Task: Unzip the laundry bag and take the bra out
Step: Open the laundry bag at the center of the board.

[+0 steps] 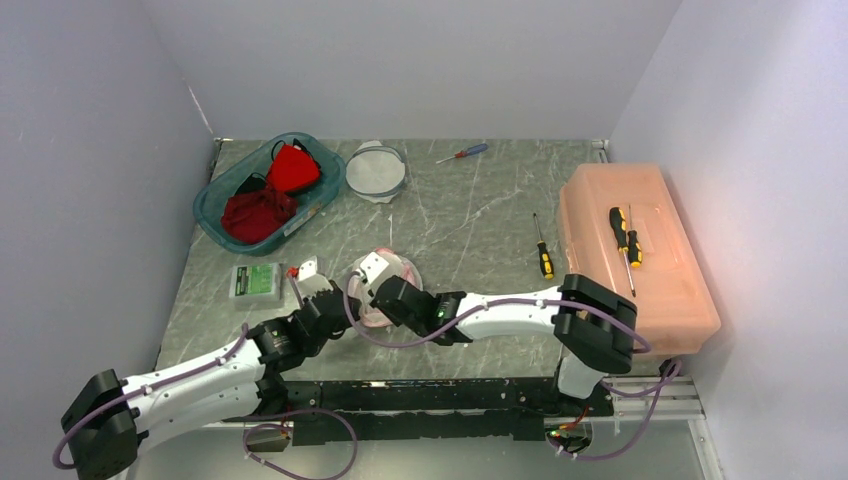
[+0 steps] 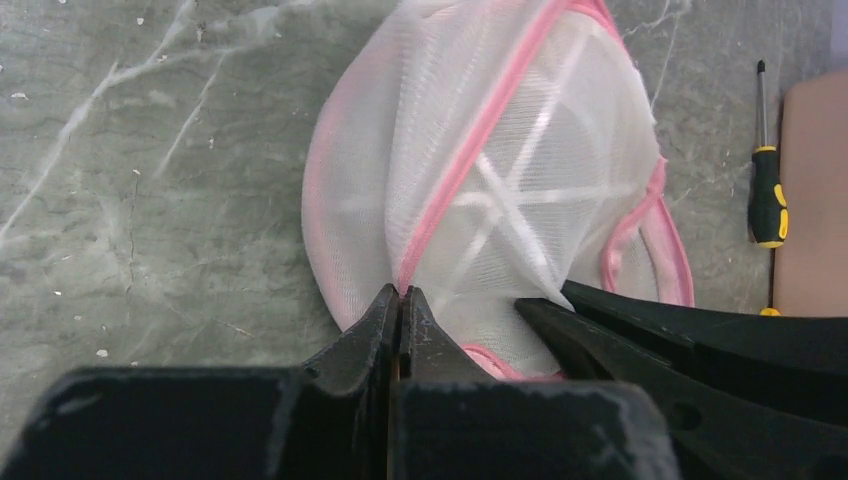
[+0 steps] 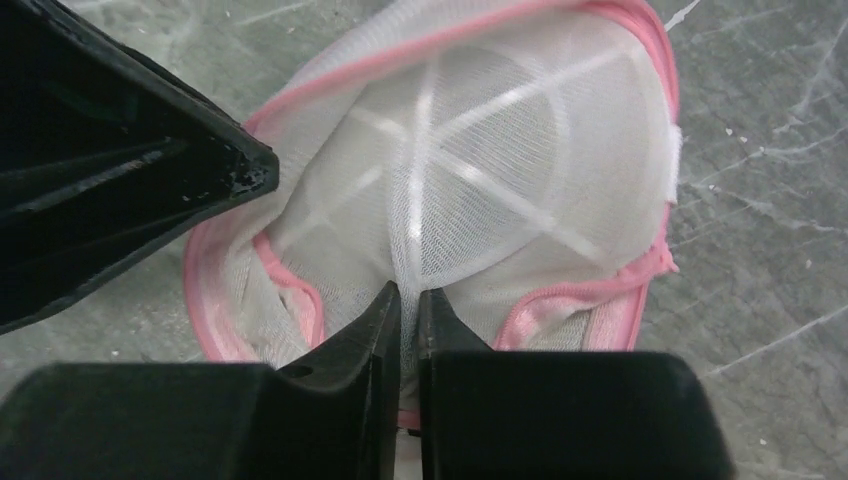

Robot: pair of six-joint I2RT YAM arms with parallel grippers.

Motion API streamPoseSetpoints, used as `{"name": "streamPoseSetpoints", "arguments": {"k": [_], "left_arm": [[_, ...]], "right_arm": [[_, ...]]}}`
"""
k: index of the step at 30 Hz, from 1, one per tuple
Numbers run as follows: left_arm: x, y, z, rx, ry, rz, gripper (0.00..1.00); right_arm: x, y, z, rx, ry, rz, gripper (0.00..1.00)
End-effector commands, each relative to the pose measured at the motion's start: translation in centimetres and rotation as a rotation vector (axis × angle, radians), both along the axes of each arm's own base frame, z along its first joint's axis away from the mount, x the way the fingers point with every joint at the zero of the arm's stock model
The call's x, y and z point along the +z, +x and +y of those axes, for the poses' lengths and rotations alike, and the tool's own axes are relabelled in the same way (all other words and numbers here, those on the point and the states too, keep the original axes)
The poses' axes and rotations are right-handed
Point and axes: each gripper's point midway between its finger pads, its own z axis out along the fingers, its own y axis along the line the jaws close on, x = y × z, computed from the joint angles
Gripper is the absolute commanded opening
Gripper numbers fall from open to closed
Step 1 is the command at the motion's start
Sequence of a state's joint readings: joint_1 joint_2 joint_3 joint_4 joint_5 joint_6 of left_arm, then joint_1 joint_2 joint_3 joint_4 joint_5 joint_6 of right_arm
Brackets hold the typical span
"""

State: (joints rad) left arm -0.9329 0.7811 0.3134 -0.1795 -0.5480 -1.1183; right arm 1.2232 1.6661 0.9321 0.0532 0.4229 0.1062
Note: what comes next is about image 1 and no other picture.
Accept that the pink-trimmed white mesh laundry bag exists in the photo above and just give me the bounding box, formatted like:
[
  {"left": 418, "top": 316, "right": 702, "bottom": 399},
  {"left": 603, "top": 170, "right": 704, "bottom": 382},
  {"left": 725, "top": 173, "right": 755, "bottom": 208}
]
[{"left": 346, "top": 248, "right": 423, "bottom": 328}]

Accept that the dark red bra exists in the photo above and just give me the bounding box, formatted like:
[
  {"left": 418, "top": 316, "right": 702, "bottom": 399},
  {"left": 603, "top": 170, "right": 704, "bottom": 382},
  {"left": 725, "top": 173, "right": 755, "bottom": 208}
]
[{"left": 220, "top": 187, "right": 298, "bottom": 245}]

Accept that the blue-trimmed white mesh laundry bag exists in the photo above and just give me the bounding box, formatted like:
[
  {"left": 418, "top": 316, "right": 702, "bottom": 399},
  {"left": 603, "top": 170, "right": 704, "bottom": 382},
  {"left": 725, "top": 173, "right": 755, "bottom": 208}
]
[{"left": 345, "top": 140, "right": 407, "bottom": 204}]

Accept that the black bra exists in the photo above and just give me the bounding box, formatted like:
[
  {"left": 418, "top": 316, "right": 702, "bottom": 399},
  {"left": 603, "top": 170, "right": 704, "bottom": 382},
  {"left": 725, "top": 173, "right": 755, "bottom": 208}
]
[{"left": 235, "top": 172, "right": 268, "bottom": 195}]

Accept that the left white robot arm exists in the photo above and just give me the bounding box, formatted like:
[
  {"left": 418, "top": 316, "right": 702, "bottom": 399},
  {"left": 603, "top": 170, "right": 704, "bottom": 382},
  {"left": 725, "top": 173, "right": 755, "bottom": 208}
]
[{"left": 52, "top": 285, "right": 362, "bottom": 479}]

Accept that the green labelled small box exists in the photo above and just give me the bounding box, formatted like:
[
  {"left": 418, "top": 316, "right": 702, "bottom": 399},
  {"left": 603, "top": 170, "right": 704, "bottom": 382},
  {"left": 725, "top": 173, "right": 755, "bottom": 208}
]
[{"left": 228, "top": 263, "right": 283, "bottom": 305}]

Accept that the yellow-black screwdriver on table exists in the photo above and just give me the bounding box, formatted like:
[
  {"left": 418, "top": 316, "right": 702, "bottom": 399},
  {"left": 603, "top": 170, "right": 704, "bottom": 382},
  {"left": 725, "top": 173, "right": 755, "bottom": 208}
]
[{"left": 533, "top": 213, "right": 555, "bottom": 280}]

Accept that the teal plastic basin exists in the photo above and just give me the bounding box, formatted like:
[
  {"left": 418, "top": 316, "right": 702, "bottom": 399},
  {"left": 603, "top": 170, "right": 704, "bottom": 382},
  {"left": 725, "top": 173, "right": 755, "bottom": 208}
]
[{"left": 193, "top": 132, "right": 346, "bottom": 256}]

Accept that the red-blue small screwdriver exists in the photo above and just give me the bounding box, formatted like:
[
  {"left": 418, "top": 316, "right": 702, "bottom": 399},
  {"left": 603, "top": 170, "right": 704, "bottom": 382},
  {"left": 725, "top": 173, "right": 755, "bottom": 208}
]
[{"left": 436, "top": 143, "right": 489, "bottom": 164}]

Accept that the large yellow-black screwdriver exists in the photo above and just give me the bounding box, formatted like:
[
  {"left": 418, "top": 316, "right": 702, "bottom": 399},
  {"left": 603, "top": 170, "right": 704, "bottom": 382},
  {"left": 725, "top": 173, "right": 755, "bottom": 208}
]
[{"left": 609, "top": 207, "right": 629, "bottom": 254}]

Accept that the medium yellow-black screwdriver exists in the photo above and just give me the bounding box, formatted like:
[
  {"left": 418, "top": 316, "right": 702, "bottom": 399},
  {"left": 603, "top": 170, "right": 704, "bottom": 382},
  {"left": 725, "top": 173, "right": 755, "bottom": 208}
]
[{"left": 627, "top": 221, "right": 643, "bottom": 297}]

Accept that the orange translucent plastic box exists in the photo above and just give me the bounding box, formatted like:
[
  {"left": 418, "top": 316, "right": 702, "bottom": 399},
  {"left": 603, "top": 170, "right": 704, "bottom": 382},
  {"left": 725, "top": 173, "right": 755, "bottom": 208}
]
[{"left": 558, "top": 164, "right": 721, "bottom": 357}]

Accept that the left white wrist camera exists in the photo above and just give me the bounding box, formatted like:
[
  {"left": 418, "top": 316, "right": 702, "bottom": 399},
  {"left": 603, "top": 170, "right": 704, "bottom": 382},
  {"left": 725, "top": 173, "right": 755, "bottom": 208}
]
[{"left": 286, "top": 256, "right": 334, "bottom": 306}]

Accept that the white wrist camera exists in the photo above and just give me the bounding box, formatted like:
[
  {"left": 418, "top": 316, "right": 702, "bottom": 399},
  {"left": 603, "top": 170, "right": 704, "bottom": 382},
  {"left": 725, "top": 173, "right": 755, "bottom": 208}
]
[
  {"left": 286, "top": 256, "right": 334, "bottom": 306},
  {"left": 354, "top": 252, "right": 392, "bottom": 295}
]

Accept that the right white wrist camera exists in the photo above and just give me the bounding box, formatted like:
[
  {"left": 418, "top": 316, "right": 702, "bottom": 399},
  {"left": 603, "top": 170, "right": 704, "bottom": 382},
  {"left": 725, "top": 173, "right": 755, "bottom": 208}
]
[{"left": 354, "top": 252, "right": 392, "bottom": 295}]

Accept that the black base frame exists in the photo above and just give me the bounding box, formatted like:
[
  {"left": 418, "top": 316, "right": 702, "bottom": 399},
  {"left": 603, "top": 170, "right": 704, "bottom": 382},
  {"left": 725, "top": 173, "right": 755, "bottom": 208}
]
[{"left": 243, "top": 377, "right": 614, "bottom": 446}]

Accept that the aluminium rail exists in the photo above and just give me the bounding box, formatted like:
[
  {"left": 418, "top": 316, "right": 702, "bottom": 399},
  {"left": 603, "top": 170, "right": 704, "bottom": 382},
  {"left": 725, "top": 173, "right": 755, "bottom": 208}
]
[{"left": 608, "top": 376, "right": 706, "bottom": 422}]

